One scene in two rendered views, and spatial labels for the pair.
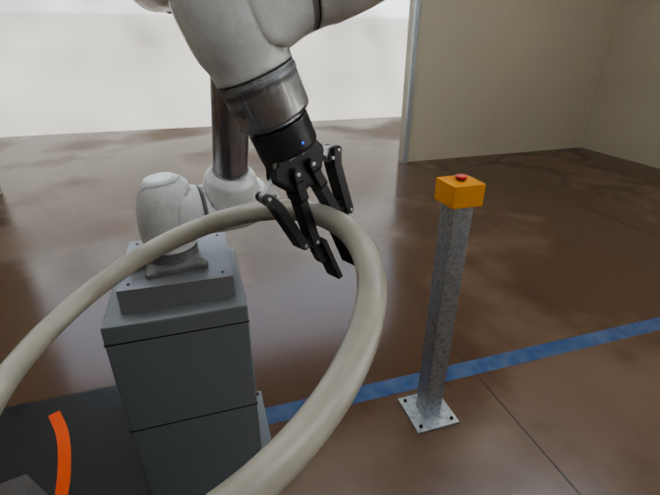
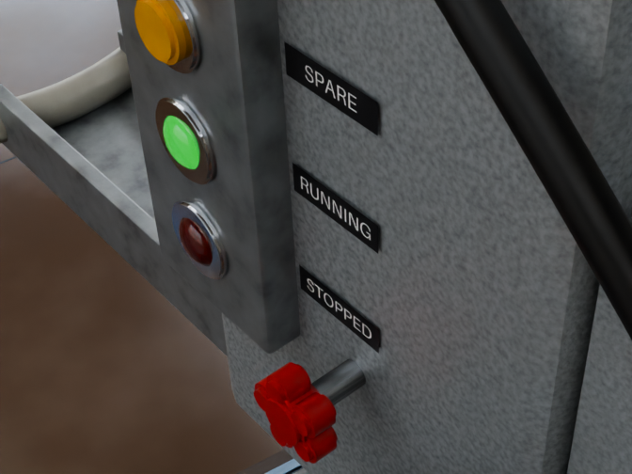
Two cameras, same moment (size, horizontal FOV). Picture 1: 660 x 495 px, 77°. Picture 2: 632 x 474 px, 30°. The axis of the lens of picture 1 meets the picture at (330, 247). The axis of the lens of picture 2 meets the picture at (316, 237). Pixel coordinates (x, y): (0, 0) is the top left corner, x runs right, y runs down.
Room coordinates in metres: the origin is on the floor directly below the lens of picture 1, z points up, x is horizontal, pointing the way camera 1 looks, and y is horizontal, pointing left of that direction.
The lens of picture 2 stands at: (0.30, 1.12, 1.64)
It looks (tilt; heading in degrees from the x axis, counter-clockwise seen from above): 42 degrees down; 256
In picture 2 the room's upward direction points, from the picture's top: 3 degrees counter-clockwise
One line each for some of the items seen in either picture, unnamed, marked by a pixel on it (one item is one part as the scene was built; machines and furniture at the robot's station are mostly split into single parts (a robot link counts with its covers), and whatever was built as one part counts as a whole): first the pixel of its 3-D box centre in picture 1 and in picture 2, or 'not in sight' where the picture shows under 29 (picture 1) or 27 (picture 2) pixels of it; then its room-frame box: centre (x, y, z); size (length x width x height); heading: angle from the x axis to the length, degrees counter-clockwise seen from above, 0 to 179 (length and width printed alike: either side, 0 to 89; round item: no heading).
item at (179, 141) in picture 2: not in sight; (186, 139); (0.26, 0.77, 1.37); 0.02 x 0.01 x 0.02; 114
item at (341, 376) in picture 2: not in sight; (321, 391); (0.23, 0.83, 1.29); 0.04 x 0.04 x 0.04; 24
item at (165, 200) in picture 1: (168, 210); not in sight; (1.16, 0.48, 1.05); 0.18 x 0.16 x 0.22; 117
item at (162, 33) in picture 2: not in sight; (165, 26); (0.26, 0.77, 1.42); 0.03 x 0.01 x 0.03; 114
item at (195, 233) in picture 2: not in sight; (200, 239); (0.26, 0.77, 1.32); 0.02 x 0.01 x 0.02; 114
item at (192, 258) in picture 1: (165, 253); not in sight; (1.15, 0.51, 0.91); 0.22 x 0.18 x 0.06; 118
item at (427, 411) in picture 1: (441, 311); not in sight; (1.36, -0.44, 0.54); 0.20 x 0.20 x 1.09; 17
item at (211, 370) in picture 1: (194, 375); not in sight; (1.16, 0.49, 0.40); 0.50 x 0.50 x 0.80; 17
